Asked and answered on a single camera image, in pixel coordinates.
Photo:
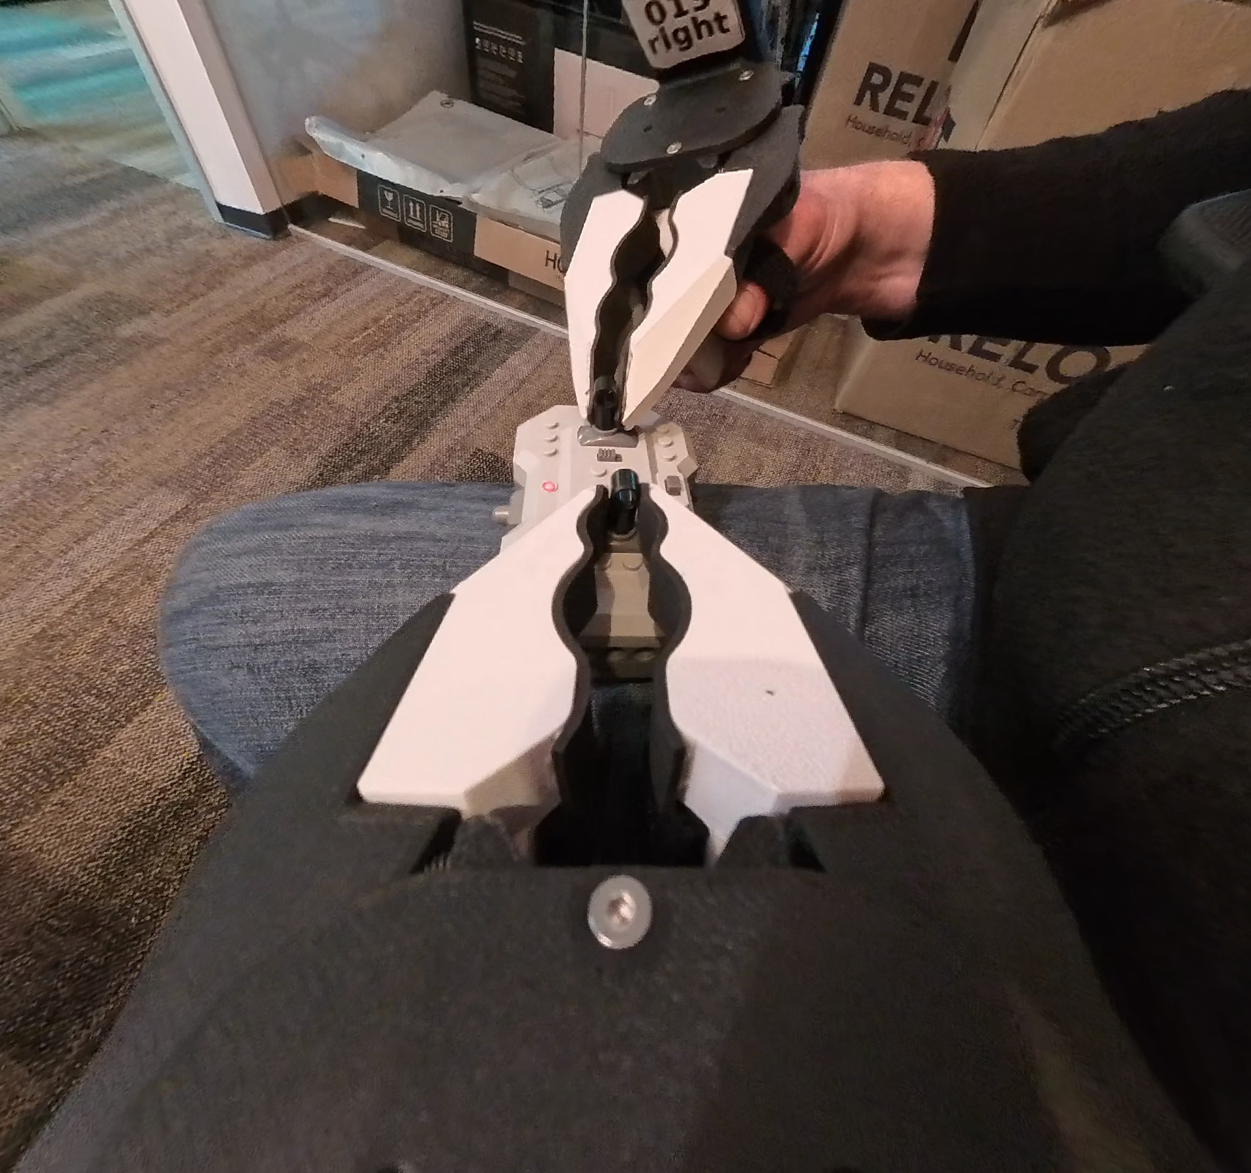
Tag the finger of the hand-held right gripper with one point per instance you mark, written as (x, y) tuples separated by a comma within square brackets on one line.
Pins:
[(695, 287), (608, 294)]

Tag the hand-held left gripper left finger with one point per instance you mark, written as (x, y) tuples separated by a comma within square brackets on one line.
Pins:
[(460, 703)]

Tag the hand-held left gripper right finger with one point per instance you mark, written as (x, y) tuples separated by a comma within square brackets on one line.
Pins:
[(781, 703)]

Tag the grey remote controller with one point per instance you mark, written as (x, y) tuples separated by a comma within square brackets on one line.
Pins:
[(557, 461)]

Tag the person's right forearm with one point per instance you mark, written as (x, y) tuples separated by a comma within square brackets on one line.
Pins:
[(1075, 215)]

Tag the person's right hand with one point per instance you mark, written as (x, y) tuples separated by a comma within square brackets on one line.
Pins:
[(859, 245)]

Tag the person's blue jeans leg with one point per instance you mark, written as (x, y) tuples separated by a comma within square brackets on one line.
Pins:
[(310, 607)]

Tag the black printed box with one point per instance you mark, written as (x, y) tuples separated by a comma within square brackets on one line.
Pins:
[(508, 43)]

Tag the flat white packaged boxes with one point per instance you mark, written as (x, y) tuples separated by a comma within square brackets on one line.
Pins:
[(429, 145)]

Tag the open-flap cardboard box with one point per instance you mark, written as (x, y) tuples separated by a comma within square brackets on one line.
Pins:
[(1113, 43)]

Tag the white pillar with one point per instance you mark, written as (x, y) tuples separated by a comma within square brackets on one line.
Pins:
[(185, 57)]

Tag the grey chair armrest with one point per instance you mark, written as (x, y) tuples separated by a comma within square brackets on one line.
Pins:
[(1212, 239)]

